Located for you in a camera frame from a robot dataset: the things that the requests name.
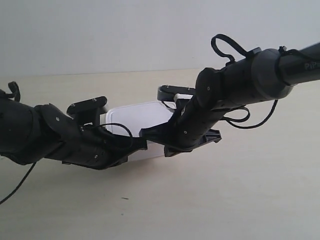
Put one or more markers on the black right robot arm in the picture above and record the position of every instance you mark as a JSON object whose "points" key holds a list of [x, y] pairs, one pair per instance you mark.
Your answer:
{"points": [[263, 75]]}

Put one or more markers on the white lidded plastic container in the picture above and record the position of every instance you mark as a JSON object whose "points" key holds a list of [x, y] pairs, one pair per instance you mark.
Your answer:
{"points": [[136, 117]]}

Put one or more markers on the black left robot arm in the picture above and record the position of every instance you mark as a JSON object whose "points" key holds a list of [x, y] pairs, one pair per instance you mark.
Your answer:
{"points": [[75, 137]]}

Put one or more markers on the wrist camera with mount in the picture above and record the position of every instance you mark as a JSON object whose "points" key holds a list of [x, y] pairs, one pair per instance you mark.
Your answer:
{"points": [[179, 95], [88, 111]]}

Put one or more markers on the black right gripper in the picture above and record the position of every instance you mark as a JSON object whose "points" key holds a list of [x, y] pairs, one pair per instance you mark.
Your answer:
{"points": [[190, 130]]}

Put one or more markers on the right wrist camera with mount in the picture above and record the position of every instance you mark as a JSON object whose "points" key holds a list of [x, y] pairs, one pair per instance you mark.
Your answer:
{"points": [[179, 95]]}

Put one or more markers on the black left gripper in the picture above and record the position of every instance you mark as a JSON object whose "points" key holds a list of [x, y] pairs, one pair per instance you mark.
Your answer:
{"points": [[100, 149]]}

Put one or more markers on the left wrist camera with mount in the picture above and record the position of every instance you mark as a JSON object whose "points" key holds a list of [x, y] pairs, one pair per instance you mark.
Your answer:
{"points": [[88, 111]]}

